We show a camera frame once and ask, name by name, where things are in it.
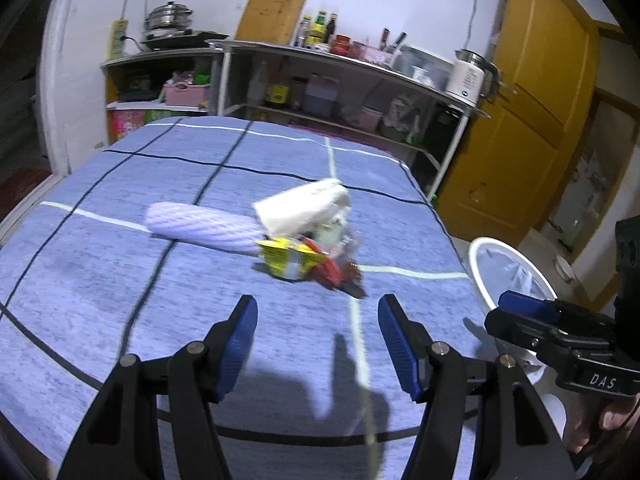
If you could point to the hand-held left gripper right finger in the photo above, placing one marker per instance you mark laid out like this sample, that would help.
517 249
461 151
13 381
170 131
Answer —
397 345

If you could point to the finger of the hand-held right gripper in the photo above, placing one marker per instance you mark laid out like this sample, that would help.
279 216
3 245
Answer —
510 325
525 302

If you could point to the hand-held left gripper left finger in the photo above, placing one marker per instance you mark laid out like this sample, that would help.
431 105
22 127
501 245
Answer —
235 350

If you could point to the clear plastic bin liner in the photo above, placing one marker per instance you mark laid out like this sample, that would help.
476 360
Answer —
515 270

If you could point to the white round trash bin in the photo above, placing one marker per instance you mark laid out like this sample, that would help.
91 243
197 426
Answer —
477 275

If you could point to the clear red plastic wrapper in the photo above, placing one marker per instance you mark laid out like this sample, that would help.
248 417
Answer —
332 270

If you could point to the yellow snack packet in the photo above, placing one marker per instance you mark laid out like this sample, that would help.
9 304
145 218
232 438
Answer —
285 257

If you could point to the person's right hand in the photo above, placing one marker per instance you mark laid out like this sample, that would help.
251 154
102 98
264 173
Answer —
575 430

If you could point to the white bowl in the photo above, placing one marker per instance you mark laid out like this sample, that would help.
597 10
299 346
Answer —
565 267

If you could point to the green floor bottle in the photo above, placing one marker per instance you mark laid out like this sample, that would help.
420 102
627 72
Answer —
434 200

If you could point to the blue checked blanket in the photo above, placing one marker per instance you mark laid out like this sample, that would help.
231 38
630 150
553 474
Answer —
125 260

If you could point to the yellow wooden door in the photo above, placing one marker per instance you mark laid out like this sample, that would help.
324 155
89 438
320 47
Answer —
525 135

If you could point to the crumpled plastic bags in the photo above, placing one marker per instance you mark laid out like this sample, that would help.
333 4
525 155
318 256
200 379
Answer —
400 112

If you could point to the pink lidded tub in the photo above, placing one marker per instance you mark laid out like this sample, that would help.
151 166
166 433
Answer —
370 119

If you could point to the white electric kettle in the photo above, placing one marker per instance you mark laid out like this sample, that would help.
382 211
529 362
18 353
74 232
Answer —
467 77

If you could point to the pink floral box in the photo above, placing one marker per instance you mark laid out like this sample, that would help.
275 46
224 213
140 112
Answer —
127 127

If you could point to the clear white lidded container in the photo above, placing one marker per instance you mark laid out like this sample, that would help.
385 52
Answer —
425 67

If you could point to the pink plastic basket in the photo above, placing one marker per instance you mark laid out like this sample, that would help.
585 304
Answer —
187 95

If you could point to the dark liquid jug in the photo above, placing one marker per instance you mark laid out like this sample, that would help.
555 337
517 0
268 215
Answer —
319 97

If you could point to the yellow label bottle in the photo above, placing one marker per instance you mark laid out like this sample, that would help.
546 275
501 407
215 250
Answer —
276 92

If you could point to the white plastic bottle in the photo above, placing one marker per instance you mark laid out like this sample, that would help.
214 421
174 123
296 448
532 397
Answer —
256 87

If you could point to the tall white shelf unit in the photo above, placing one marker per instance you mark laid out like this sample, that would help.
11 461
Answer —
350 62

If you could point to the pink knife block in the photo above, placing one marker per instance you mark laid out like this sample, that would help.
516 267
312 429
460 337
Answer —
375 55

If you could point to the red jar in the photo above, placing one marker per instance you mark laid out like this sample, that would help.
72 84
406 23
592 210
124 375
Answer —
341 46

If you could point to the low white shelf unit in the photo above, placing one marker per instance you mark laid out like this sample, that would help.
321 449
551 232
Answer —
150 56

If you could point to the black induction cooker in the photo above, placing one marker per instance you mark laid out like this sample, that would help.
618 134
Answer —
185 39

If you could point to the dark glass bottle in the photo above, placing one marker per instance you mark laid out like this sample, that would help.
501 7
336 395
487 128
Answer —
331 30

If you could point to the clear seasoning bottle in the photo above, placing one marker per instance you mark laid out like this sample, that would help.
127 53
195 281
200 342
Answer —
305 35

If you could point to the green cap sauce bottle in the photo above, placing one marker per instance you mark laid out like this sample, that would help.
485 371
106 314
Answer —
318 30

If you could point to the yellow power strip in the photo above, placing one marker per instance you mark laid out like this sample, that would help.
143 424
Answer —
117 40

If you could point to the steel cooking pot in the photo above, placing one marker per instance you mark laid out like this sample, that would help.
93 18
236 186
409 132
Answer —
167 17

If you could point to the wooden cutting board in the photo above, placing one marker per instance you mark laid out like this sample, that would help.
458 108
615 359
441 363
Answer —
272 12

